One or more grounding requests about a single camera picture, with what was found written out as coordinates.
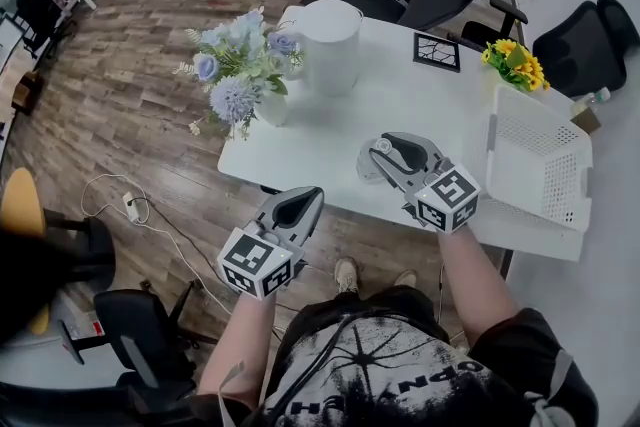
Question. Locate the white table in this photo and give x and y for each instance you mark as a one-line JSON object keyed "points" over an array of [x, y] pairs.
{"points": [[410, 105]]}

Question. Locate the person's left shoe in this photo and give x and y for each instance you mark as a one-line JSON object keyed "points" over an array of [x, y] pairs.
{"points": [[346, 275]]}

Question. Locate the green label plastic bottle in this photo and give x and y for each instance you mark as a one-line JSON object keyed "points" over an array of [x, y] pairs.
{"points": [[597, 96]]}

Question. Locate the yellow chair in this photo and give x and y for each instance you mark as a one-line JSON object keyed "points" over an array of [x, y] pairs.
{"points": [[20, 205]]}

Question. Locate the white kettle jug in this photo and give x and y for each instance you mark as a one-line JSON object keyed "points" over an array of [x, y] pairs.
{"points": [[332, 55]]}

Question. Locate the blue flowers in white vase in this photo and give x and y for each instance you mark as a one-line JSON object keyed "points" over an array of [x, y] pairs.
{"points": [[232, 97]]}

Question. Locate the black and white printed shirt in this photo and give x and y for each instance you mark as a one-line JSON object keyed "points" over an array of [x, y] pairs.
{"points": [[390, 380]]}

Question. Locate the brown cardboard box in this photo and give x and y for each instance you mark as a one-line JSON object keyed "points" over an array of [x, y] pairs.
{"points": [[27, 92]]}

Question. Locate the sunflower bouquet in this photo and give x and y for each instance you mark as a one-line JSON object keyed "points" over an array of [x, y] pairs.
{"points": [[530, 70]]}

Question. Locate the black high-back office chair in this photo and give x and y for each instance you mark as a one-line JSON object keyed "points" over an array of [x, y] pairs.
{"points": [[580, 50]]}

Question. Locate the person's shoe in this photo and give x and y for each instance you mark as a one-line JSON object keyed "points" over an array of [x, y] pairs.
{"points": [[405, 277], [346, 275]]}

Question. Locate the black picture frame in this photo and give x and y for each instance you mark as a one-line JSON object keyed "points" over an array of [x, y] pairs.
{"points": [[435, 52]]}

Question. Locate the brown cardboard holder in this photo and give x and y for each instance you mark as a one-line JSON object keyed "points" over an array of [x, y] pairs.
{"points": [[587, 120]]}

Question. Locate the person's right shoe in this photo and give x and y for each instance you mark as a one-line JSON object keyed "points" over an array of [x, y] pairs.
{"points": [[405, 277]]}

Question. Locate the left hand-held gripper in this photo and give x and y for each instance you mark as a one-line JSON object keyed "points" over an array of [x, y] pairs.
{"points": [[255, 262]]}

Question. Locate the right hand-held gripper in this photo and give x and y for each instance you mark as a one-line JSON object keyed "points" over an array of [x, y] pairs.
{"points": [[447, 200]]}

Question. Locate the small white object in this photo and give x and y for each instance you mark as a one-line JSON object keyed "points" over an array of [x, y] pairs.
{"points": [[367, 167]]}

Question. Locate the person's left forearm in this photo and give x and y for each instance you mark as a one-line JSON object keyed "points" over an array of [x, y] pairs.
{"points": [[235, 345]]}

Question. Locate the white plastic basket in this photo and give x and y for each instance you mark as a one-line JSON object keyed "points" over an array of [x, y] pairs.
{"points": [[520, 175]]}

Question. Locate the person's right forearm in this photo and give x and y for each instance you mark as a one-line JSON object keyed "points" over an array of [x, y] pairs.
{"points": [[475, 285]]}

